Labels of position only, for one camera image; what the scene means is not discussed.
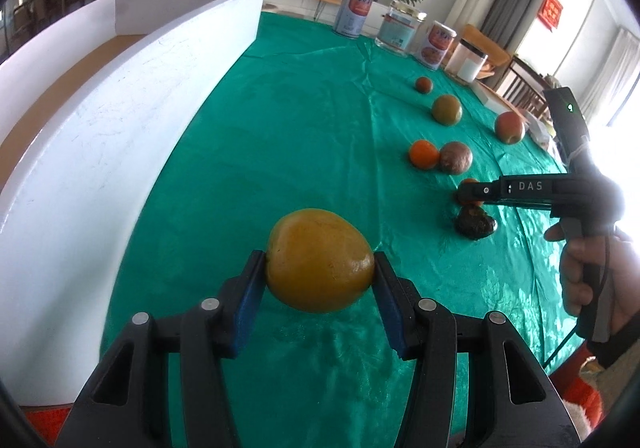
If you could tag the red-label tin can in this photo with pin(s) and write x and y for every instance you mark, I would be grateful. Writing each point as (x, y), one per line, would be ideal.
(351, 17)
(435, 45)

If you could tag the red-label tin can right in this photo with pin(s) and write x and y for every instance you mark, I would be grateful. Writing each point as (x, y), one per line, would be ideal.
(435, 45)

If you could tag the orange tangerine front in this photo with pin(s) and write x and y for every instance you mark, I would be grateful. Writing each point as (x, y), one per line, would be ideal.
(465, 193)

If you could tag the white cardboard box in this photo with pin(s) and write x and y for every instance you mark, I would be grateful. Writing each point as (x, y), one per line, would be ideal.
(70, 205)

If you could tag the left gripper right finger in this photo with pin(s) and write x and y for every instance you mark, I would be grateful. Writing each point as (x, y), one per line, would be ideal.
(422, 330)

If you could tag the red apple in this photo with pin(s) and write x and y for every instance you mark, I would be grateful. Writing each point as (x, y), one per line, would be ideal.
(509, 128)

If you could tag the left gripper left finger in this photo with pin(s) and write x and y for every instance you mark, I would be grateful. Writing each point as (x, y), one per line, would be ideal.
(215, 330)

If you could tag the small wooden side table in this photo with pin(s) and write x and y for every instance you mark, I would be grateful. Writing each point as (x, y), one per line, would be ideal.
(321, 4)

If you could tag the dark mangosteen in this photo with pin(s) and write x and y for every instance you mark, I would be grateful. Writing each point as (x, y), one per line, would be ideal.
(475, 223)

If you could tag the orange tangerine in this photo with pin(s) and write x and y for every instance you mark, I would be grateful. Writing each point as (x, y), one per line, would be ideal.
(423, 155)
(465, 193)

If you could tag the red-label tin can left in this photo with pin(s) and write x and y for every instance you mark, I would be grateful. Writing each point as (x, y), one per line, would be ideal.
(351, 17)

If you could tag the green satin tablecloth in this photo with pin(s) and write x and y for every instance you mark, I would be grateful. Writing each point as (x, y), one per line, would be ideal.
(310, 119)

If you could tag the orange lounge chair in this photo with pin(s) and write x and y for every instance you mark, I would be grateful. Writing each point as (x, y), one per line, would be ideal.
(497, 57)

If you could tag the yellow-green pear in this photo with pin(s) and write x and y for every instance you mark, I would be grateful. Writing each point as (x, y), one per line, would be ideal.
(318, 262)
(447, 110)

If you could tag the red wall hanging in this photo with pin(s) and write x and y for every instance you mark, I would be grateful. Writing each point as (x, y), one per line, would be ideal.
(549, 14)

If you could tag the small reddish fruit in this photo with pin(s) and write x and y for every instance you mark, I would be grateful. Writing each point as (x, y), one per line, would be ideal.
(423, 85)

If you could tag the clear jar blue label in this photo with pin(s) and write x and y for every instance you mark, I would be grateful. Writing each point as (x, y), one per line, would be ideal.
(399, 27)

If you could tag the sweet potato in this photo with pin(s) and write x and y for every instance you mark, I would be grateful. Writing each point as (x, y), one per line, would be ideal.
(455, 158)

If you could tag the dining table with chairs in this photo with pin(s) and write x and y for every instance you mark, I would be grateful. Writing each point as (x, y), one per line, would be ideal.
(22, 20)

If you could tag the white flat box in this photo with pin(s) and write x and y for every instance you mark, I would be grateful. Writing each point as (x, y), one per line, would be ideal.
(493, 101)

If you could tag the wooden chair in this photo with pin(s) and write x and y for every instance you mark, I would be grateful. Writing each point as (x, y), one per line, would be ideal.
(521, 86)

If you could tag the clear jar white contents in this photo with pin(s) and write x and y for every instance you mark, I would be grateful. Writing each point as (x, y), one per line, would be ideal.
(465, 62)

